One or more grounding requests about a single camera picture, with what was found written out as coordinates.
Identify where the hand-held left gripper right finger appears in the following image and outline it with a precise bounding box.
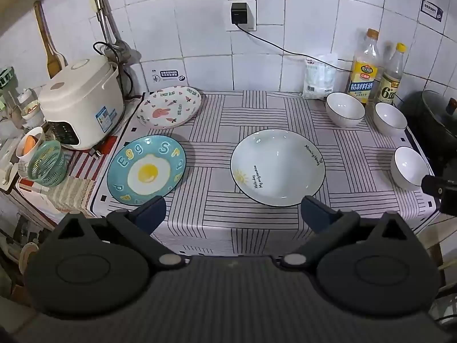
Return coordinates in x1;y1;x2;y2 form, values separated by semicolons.
276;196;411;271

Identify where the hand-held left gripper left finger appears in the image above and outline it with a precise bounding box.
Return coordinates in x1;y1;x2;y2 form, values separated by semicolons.
57;196;186;271

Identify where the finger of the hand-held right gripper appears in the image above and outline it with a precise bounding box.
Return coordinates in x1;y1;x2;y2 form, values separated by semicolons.
421;174;447;196

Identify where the white ribbed bowl dark rim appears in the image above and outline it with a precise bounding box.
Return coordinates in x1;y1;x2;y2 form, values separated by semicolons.
373;102;408;137
325;92;366;128
390;146;429;191

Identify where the blue fried egg plate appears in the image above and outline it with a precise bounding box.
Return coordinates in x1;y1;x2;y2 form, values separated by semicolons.
106;136;187;206

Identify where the pink rabbit print plate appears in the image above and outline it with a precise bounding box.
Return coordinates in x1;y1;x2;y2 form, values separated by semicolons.
137;86;202;129

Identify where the black cooking pot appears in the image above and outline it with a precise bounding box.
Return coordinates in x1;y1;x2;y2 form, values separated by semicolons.
398;91;457;176

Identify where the glass pot lid brown knob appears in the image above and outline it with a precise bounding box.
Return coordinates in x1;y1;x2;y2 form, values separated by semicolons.
421;89;457;130

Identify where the red striped cloth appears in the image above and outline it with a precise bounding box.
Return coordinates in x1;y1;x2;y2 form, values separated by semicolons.
18;134;119;219

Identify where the striped table cover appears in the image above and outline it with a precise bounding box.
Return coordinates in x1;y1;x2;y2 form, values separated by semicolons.
91;90;440;256

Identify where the clear vinegar bottle yellow cap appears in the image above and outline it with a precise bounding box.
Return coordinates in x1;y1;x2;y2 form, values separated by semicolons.
376;43;408;106

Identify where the green plastic basket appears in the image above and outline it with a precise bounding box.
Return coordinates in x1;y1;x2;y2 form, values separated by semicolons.
27;140;68;187

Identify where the cooking wine bottle yellow label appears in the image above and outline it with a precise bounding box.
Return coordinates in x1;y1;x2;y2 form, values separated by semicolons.
344;29;380;106

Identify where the white powder packet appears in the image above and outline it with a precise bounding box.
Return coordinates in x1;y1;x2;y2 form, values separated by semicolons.
303;53;339;100

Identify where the white rice cooker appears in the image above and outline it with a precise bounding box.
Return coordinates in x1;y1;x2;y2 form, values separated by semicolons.
37;57;125;151

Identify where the white mug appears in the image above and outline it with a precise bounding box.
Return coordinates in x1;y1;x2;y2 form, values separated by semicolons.
16;127;47;177

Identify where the small white container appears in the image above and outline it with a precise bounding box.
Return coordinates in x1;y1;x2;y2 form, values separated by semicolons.
18;87;45;129

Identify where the hanging metal ladle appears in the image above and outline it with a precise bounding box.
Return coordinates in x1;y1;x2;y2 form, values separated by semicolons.
95;0;141;68

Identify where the wooden spatula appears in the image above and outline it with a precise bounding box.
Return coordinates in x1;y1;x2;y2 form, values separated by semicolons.
33;1;67;78

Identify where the green plastic item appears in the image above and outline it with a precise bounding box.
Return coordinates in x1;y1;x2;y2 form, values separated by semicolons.
0;66;17;90

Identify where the black power adapter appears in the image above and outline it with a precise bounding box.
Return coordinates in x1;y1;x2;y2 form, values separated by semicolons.
230;2;252;26

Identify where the small white wall sticker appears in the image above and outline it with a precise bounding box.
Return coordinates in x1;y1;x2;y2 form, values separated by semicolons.
150;69;188;85

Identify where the black rice cooker cord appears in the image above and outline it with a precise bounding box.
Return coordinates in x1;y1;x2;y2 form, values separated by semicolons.
93;41;134;98

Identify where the black adapter cable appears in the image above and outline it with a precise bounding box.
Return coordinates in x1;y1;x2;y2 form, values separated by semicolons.
234;23;353;73

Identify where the blue bordered wall sticker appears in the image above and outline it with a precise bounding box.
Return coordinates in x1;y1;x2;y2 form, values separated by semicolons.
419;0;445;24

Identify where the white wall socket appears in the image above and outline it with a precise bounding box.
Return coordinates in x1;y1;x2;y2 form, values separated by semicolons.
223;0;258;32

